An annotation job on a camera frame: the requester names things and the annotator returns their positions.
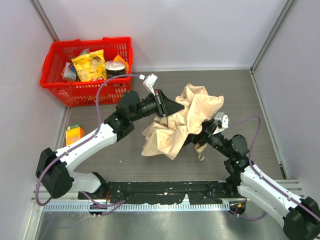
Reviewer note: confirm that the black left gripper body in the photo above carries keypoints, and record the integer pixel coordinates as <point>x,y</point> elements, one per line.
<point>161,103</point>

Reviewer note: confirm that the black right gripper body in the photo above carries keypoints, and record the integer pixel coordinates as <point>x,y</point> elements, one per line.
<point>207,130</point>

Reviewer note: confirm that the beige and black umbrella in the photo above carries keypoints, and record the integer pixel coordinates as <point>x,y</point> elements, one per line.
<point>167,135</point>

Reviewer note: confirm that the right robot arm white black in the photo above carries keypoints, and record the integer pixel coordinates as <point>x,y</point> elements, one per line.
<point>299,217</point>

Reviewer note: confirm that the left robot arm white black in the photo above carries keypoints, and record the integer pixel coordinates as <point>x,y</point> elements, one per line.
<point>56,169</point>

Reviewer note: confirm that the black cd spindle case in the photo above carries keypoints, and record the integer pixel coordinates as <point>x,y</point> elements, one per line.
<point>114,69</point>

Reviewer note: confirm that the orange snack packet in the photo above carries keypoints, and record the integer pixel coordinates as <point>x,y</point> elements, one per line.
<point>122,63</point>

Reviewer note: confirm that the yellow chips bag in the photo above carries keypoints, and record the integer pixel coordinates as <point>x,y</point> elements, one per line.
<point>90,67</point>

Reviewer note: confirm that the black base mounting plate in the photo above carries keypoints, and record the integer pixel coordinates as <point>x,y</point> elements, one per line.
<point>167,192</point>

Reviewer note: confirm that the orange juice carton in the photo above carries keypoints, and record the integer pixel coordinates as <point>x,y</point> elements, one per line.
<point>73,133</point>

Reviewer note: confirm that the grey small box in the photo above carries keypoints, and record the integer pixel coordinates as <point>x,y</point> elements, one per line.
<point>68,74</point>

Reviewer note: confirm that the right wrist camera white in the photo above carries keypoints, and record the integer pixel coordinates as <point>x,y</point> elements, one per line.
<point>221,120</point>

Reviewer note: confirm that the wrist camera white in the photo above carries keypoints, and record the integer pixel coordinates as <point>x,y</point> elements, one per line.
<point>149,82</point>
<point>221,120</point>

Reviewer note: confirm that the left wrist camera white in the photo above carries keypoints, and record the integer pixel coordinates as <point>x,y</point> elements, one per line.
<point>149,82</point>

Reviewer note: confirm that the white slotted cable duct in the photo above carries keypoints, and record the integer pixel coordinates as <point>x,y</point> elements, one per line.
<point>185,206</point>

